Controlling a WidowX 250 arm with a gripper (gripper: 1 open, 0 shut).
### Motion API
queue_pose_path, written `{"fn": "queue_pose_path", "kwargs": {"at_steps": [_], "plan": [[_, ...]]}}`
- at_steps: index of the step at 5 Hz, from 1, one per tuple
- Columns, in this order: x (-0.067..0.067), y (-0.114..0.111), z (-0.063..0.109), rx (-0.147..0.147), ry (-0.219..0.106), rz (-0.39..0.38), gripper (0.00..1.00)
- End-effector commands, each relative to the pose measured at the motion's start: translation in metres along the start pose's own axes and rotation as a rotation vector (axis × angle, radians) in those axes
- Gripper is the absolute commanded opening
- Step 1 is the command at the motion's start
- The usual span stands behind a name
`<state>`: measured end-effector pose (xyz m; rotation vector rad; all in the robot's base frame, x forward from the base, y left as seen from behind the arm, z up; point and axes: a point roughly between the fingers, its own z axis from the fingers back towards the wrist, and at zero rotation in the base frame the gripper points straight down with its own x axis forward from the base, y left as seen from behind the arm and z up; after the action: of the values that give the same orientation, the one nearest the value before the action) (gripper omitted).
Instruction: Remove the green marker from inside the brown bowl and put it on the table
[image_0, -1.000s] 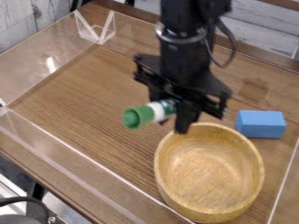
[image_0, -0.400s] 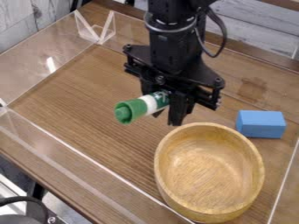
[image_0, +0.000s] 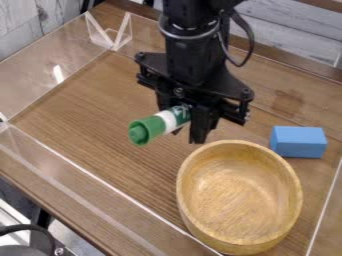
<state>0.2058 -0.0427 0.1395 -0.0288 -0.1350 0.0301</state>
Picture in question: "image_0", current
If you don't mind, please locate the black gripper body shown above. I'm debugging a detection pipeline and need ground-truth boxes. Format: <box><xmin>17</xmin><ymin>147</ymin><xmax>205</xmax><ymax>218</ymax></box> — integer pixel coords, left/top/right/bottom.
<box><xmin>136</xmin><ymin>28</ymin><xmax>254</xmax><ymax>124</ymax></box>

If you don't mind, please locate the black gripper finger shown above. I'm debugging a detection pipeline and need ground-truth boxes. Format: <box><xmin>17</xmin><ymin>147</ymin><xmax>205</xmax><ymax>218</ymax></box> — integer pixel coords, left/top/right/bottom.
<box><xmin>157</xmin><ymin>91</ymin><xmax>185</xmax><ymax>111</ymax></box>
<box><xmin>190</xmin><ymin>105</ymin><xmax>220</xmax><ymax>144</ymax></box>

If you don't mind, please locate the green Expo marker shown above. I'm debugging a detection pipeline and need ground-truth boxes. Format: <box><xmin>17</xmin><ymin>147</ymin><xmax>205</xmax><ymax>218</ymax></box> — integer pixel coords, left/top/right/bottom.
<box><xmin>129</xmin><ymin>104</ymin><xmax>192</xmax><ymax>146</ymax></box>

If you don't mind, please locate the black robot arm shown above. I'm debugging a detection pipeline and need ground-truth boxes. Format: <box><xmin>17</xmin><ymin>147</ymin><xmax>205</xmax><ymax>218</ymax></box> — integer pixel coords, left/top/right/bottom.
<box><xmin>129</xmin><ymin>0</ymin><xmax>254</xmax><ymax>145</ymax></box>

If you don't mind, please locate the brown wooden bowl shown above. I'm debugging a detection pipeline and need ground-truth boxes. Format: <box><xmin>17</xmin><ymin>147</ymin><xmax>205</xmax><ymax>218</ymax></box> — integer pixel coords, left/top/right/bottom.
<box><xmin>177</xmin><ymin>140</ymin><xmax>304</xmax><ymax>255</ymax></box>

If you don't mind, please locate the blue foam block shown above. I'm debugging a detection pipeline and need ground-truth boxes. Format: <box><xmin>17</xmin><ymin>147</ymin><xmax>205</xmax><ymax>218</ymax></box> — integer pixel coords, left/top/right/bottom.
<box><xmin>270</xmin><ymin>126</ymin><xmax>328</xmax><ymax>159</ymax></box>

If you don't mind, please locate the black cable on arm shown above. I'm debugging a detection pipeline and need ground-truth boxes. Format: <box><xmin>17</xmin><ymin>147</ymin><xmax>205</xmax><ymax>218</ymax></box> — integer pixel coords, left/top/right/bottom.
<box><xmin>216</xmin><ymin>9</ymin><xmax>257</xmax><ymax>68</ymax></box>

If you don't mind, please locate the clear acrylic corner bracket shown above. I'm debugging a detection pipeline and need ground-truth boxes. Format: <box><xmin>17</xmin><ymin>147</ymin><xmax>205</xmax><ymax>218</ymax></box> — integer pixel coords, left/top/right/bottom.
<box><xmin>85</xmin><ymin>12</ymin><xmax>133</xmax><ymax>52</ymax></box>

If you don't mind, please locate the clear acrylic barrier wall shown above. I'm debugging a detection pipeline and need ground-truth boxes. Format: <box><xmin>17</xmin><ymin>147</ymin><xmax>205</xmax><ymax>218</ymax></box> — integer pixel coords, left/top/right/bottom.
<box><xmin>0</xmin><ymin>122</ymin><xmax>217</xmax><ymax>256</ymax></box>

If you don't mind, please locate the black cable bottom left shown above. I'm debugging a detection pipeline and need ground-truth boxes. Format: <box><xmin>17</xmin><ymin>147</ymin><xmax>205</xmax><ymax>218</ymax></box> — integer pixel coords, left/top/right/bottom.
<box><xmin>0</xmin><ymin>223</ymin><xmax>58</xmax><ymax>256</ymax></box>

